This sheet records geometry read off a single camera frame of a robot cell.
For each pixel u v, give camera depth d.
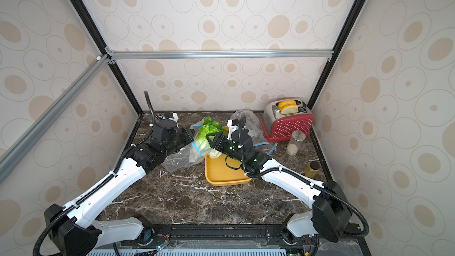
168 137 0.56
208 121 0.76
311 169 0.85
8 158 0.51
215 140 0.67
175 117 0.68
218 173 0.93
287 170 0.50
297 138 0.90
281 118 0.94
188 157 0.85
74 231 0.37
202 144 0.73
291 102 0.96
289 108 0.95
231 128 0.69
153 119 0.54
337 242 0.57
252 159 0.59
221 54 0.91
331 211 0.41
